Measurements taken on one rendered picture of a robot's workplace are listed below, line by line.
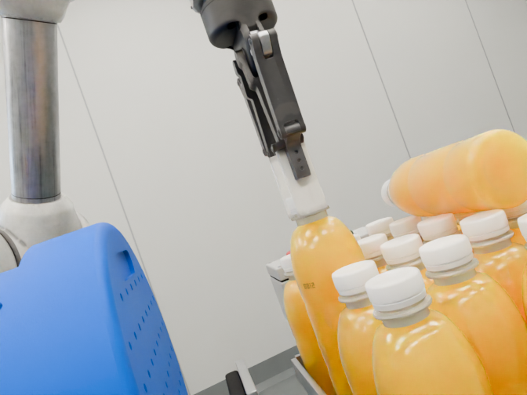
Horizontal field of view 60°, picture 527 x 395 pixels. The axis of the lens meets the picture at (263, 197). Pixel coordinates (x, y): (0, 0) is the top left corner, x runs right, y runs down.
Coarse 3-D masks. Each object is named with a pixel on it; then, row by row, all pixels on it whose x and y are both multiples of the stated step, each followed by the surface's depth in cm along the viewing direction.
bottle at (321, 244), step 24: (312, 216) 45; (312, 240) 44; (336, 240) 44; (312, 264) 44; (336, 264) 43; (312, 288) 44; (312, 312) 45; (336, 312) 43; (336, 336) 44; (336, 360) 44; (336, 384) 45
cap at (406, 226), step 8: (408, 216) 58; (416, 216) 55; (392, 224) 56; (400, 224) 55; (408, 224) 55; (416, 224) 55; (392, 232) 56; (400, 232) 55; (408, 232) 55; (416, 232) 55
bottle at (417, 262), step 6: (420, 258) 43; (396, 264) 43; (402, 264) 43; (408, 264) 42; (414, 264) 42; (420, 264) 43; (420, 270) 42; (426, 270) 42; (426, 282) 41; (432, 282) 41; (426, 288) 41
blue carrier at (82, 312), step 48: (48, 240) 40; (96, 240) 36; (0, 288) 33; (48, 288) 32; (96, 288) 32; (144, 288) 49; (0, 336) 30; (48, 336) 30; (96, 336) 30; (144, 336) 39; (0, 384) 28; (48, 384) 28; (96, 384) 28; (144, 384) 32
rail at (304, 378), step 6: (294, 360) 63; (294, 366) 62; (300, 366) 60; (300, 372) 58; (306, 372) 58; (300, 378) 60; (306, 378) 56; (312, 378) 55; (306, 384) 57; (312, 384) 54; (306, 390) 59; (312, 390) 54; (318, 390) 51
